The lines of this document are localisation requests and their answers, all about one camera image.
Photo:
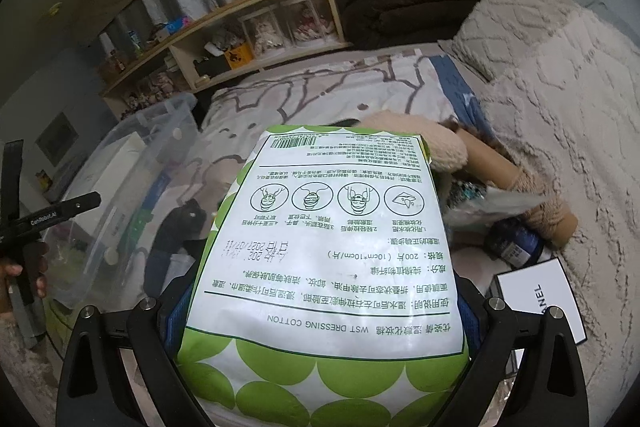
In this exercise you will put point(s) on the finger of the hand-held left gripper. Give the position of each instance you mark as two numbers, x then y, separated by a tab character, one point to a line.
65	208
12	177

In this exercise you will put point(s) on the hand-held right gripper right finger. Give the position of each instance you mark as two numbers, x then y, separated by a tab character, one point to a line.
472	317

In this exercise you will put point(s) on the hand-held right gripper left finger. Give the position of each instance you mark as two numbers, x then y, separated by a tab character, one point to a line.
172	324

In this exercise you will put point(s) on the clear plastic storage bin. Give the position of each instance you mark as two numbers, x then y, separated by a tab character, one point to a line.
100	187

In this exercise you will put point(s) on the green dotted cotton pad packet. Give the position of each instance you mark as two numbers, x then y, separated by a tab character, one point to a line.
320	257

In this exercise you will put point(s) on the person's left hand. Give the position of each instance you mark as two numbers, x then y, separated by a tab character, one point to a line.
7	287

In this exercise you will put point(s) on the small yellow bottle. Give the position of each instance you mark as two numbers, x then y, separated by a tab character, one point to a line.
44	181

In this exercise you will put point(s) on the green patterned rug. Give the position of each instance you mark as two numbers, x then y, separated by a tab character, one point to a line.
70	317

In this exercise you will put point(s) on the white box black edge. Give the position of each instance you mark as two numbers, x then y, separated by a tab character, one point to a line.
535	302

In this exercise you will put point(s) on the white shoe box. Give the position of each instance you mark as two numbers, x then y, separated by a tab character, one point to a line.
115	162

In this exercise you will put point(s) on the dark blue bottle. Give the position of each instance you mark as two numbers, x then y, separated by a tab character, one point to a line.
515	244

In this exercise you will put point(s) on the black fabric item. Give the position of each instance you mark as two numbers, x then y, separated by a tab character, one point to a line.
177	227

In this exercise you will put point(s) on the clear zip bag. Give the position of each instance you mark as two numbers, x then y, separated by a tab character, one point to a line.
495	202

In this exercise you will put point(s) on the row of clay figurines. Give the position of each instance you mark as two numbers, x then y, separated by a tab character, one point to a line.
147	89

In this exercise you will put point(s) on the beige fleece plush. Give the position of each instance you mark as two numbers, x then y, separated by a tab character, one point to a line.
425	142

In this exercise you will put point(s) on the green drink can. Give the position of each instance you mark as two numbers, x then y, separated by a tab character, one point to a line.
135	41

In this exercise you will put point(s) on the cream tufted blanket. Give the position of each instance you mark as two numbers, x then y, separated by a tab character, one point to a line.
590	157

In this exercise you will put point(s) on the black desk organizer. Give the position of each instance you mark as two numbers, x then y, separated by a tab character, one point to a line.
210	68

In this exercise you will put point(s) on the blue tissue box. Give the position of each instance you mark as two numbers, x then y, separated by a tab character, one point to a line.
176	27

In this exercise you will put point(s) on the small yellow box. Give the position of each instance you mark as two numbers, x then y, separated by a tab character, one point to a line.
240	57

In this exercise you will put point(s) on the clear jar white doll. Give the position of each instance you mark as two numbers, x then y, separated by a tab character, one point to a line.
262	34

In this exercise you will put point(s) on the cream tufted pillow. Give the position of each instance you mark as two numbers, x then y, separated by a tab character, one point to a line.
510	27

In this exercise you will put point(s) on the clear jar red doll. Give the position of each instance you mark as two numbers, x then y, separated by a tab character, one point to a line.
310	24

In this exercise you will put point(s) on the brown folded blanket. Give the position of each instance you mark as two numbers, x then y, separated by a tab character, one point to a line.
415	7

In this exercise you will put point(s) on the long wooden shelf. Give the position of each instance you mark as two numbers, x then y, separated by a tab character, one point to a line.
334	12

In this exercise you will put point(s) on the framed wall panel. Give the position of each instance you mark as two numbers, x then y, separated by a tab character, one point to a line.
56	139

